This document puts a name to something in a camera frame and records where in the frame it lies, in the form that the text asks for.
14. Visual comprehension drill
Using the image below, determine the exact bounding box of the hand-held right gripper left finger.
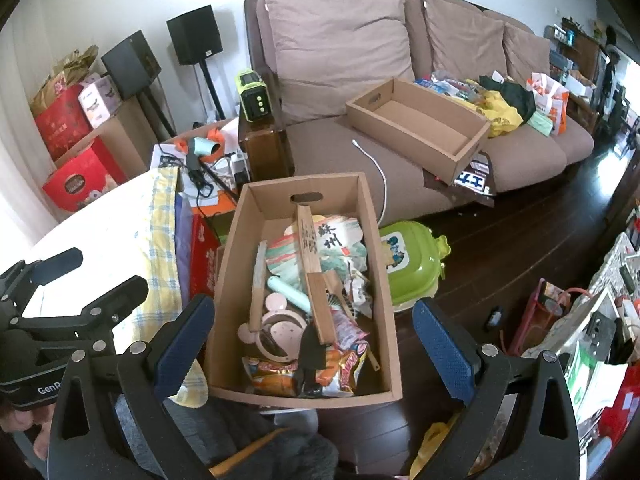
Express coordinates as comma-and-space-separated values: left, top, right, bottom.
47, 294, 216, 480

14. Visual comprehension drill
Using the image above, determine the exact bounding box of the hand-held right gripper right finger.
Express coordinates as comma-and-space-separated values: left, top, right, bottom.
413, 297, 586, 480

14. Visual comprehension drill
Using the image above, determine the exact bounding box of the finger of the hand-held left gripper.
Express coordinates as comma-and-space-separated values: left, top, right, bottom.
0, 248, 84, 313
75, 276, 150, 353

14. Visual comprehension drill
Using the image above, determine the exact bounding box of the orange snack packet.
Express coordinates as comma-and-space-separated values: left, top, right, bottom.
325, 342, 371, 396
242, 355, 306, 396

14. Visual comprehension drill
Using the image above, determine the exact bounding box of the pink mouse-ear handheld fan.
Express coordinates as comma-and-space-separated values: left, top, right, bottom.
237, 292, 307, 363

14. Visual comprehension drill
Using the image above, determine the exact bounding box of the pink packet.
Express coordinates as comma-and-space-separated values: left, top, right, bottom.
330, 310, 368, 348

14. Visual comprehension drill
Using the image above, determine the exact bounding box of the deep cardboard box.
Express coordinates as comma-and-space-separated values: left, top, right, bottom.
205, 172, 403, 410

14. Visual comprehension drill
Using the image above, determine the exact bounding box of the black folding fan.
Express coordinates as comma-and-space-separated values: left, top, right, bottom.
299, 320, 326, 396

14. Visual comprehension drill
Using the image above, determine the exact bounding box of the wooden folding fan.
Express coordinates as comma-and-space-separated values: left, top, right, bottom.
296, 204, 337, 345

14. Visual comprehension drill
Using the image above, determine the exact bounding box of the painted paper hand fan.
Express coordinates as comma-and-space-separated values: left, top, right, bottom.
249, 216, 368, 333

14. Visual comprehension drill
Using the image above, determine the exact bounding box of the person's left hand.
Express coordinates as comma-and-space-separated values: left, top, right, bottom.
0, 402, 53, 461

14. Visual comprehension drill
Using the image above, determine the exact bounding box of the red gift box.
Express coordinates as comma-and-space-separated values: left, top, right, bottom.
42, 137, 128, 212

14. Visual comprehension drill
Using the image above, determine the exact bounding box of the red drink carton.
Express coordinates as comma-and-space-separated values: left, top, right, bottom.
189, 214, 222, 297

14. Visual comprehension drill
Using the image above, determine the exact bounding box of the yellow plaid tablecloth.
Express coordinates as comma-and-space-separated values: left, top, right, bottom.
20, 166, 208, 408

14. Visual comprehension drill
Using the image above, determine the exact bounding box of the red floor bag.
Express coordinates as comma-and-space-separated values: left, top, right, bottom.
510, 277, 576, 356

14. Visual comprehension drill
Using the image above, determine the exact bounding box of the white printed leaflet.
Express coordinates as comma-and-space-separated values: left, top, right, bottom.
150, 152, 188, 173

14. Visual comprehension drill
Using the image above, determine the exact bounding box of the red gift bag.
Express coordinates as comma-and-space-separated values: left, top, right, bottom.
34, 84, 93, 161

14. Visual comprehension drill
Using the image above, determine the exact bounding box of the large brown carton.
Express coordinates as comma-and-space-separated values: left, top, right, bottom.
55, 100, 161, 176

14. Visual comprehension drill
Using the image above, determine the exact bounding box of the white storage crate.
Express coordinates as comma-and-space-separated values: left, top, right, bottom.
525, 285, 631, 426

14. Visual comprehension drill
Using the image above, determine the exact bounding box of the light blue hair dryer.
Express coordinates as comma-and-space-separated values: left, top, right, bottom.
187, 136, 224, 162

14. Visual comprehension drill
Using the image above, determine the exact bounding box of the black snack packet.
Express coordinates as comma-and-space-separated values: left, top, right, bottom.
452, 155, 496, 196

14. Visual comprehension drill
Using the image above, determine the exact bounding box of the white and pink box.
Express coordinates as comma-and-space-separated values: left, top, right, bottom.
77, 74, 123, 128

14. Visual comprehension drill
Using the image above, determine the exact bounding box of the gold paper bag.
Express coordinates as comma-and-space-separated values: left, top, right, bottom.
30, 45, 100, 116

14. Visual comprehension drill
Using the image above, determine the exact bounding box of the brown sofa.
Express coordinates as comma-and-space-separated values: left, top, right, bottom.
244, 0, 596, 216

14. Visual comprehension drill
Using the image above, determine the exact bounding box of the black speaker on stand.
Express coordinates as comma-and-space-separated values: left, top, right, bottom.
166, 5, 226, 121
101, 30, 176, 141

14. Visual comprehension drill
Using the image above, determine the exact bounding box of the shallow cardboard box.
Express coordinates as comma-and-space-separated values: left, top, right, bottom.
346, 77, 492, 182

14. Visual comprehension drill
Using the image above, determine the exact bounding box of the green portable radio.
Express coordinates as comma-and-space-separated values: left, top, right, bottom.
236, 70, 273, 122

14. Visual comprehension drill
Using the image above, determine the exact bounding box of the dark green cloth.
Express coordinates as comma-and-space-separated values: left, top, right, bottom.
479, 74, 536, 121

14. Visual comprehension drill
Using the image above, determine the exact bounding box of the orange and white bag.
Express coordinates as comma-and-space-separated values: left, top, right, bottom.
530, 72, 571, 136

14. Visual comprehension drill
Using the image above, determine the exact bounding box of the small brown cushion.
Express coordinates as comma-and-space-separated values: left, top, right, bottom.
502, 24, 551, 86
422, 0, 506, 78

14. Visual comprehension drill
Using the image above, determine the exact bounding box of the large brown cushion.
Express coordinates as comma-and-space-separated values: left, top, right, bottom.
263, 0, 416, 123

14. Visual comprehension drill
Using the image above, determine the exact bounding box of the white charging cable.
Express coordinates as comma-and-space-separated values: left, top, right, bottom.
352, 139, 388, 226

